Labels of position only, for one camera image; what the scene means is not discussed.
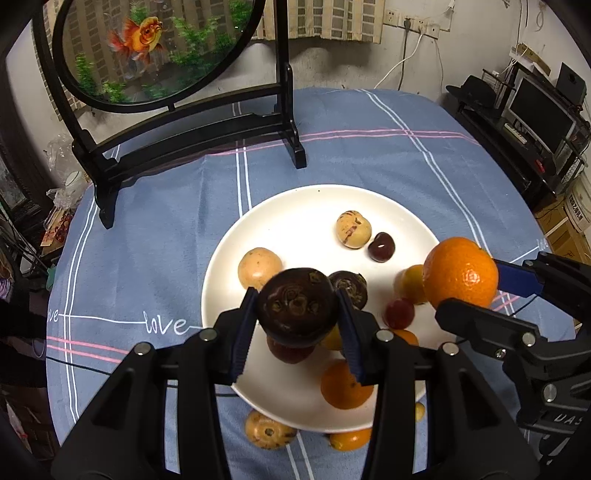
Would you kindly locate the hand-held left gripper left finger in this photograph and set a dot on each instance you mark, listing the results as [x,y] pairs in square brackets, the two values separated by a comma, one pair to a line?
[244,339]

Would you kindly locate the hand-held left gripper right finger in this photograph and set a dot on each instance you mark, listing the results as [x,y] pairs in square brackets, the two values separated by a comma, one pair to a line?
[349,341]

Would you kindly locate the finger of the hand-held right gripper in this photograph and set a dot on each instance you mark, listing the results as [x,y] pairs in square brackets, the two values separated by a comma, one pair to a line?
[485,325]
[517,277]

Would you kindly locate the round orange mandarin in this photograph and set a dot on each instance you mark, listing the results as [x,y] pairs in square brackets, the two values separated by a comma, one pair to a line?
[341,385]
[350,440]

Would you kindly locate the large navel orange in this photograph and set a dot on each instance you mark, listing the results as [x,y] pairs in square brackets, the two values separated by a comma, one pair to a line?
[461,272]

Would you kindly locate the small orange mandarin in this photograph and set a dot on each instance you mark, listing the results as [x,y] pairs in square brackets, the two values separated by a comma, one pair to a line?
[407,337]

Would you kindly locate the dark brown mangosteen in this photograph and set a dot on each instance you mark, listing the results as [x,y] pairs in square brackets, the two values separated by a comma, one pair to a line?
[296,304]
[353,288]

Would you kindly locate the brownish yellow pepino melon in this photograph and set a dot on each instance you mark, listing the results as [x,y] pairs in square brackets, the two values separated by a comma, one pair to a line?
[258,267]

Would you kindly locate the pale yellow pepino melon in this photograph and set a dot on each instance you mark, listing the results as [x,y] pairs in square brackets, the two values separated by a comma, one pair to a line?
[353,229]

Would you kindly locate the white oval plate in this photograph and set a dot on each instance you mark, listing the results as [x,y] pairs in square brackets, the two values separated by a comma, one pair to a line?
[295,221]

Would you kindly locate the large red tomato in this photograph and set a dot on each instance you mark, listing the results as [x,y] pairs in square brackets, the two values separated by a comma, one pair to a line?
[288,353]

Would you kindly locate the small red cherry tomato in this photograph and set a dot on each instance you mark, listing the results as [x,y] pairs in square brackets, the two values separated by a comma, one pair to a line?
[399,314]

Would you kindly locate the brown cardboard box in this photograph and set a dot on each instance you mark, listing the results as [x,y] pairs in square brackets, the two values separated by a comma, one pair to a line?
[558,230]

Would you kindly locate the small yellow-orange mandarin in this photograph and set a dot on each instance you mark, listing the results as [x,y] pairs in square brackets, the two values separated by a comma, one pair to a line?
[408,284]

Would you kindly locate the purple-striped yellow pepino melon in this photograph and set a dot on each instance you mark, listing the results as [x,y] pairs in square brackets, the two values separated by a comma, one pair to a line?
[269,429]

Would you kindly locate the white printed box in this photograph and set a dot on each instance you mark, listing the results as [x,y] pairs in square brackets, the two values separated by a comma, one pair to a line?
[581,203]

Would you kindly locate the black media stand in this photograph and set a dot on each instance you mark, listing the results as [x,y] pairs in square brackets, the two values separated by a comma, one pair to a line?
[508,157]

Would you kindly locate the blue striped tablecloth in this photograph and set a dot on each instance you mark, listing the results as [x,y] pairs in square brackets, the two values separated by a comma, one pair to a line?
[161,240]

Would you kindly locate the black computer monitor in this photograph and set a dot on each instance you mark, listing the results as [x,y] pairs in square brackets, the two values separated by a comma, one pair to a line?
[540,115]

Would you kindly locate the black hat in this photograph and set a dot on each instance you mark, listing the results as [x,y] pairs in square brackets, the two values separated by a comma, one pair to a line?
[475,92]

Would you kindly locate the black speaker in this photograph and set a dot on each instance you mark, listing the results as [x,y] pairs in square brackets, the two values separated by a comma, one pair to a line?
[570,83]

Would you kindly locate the black framed goldfish screen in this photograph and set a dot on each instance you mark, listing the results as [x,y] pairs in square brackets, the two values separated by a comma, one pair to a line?
[291,138]

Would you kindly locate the clear plastic bag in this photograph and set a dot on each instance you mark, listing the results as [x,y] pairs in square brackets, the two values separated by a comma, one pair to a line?
[64,154]

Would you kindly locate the white wall socket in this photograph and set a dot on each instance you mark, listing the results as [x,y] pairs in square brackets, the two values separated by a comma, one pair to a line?
[420,26]

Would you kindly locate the bamboo wall blind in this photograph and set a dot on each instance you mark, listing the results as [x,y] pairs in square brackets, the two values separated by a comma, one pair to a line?
[332,18]

